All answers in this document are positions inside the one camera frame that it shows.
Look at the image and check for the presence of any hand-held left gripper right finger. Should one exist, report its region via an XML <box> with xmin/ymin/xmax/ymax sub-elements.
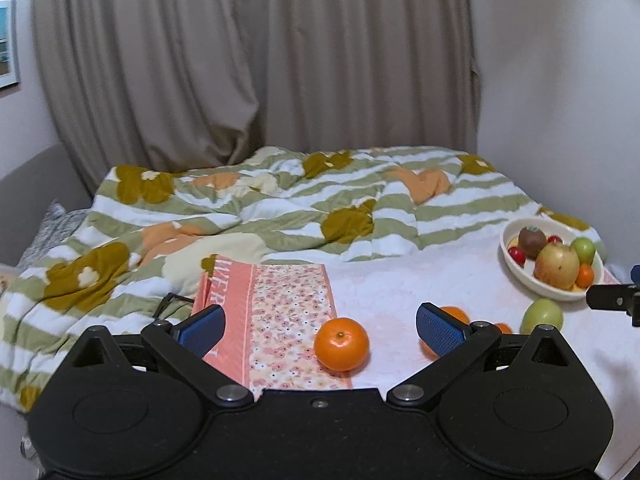
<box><xmin>385</xmin><ymin>302</ymin><xmax>583</xmax><ymax>408</ymax></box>

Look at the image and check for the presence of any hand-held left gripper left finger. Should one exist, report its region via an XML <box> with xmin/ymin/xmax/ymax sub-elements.
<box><xmin>62</xmin><ymin>305</ymin><xmax>253</xmax><ymax>408</ymax></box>

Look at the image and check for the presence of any brown kiwi with green sticker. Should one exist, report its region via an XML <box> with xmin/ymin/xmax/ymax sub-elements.
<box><xmin>517</xmin><ymin>226</ymin><xmax>548</xmax><ymax>261</ymax></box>

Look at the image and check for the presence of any grey headboard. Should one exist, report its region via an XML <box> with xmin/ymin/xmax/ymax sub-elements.
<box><xmin>0</xmin><ymin>142</ymin><xmax>93</xmax><ymax>268</ymax></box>

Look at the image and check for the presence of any black cable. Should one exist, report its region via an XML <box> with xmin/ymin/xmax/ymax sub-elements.
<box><xmin>150</xmin><ymin>292</ymin><xmax>196</xmax><ymax>321</ymax></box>

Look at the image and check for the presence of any beige curtain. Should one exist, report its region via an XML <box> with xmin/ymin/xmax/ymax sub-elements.
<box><xmin>30</xmin><ymin>0</ymin><xmax>481</xmax><ymax>196</ymax></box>

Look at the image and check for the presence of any large green apple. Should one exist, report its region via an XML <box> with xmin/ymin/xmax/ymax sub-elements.
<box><xmin>520</xmin><ymin>298</ymin><xmax>564</xmax><ymax>335</ymax></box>

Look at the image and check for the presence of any large orange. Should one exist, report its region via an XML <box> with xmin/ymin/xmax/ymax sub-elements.
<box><xmin>422</xmin><ymin>306</ymin><xmax>471</xmax><ymax>358</ymax></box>

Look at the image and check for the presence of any framed wall picture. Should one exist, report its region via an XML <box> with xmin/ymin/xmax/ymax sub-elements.
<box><xmin>0</xmin><ymin>0</ymin><xmax>22</xmax><ymax>92</ymax></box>

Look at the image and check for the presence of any grey patterned pillow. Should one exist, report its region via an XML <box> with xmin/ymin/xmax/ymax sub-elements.
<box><xmin>17</xmin><ymin>200</ymin><xmax>91</xmax><ymax>271</ymax></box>

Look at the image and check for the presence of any green striped floral blanket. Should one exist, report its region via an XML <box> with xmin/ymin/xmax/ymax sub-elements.
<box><xmin>0</xmin><ymin>146</ymin><xmax>608</xmax><ymax>413</ymax></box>

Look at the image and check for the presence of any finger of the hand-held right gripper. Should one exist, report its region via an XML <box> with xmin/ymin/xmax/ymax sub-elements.
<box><xmin>586</xmin><ymin>282</ymin><xmax>640</xmax><ymax>311</ymax></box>

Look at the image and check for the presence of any cream plate with cartoon print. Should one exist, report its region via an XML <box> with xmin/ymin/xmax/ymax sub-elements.
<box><xmin>500</xmin><ymin>217</ymin><xmax>605</xmax><ymax>302</ymax></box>

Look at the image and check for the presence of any small green apple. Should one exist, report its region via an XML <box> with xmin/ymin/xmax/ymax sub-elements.
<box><xmin>570</xmin><ymin>237</ymin><xmax>597</xmax><ymax>266</ymax></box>

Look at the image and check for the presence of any yellow apple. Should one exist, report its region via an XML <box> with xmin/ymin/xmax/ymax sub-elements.
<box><xmin>533</xmin><ymin>241</ymin><xmax>580</xmax><ymax>291</ymax></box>

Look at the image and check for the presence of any medium orange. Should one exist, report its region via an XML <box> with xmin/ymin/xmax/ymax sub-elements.
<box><xmin>314</xmin><ymin>317</ymin><xmax>370</xmax><ymax>372</ymax></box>

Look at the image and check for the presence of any pink floral tablecloth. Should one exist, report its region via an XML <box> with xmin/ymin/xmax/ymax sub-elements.
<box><xmin>192</xmin><ymin>232</ymin><xmax>640</xmax><ymax>480</ymax></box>

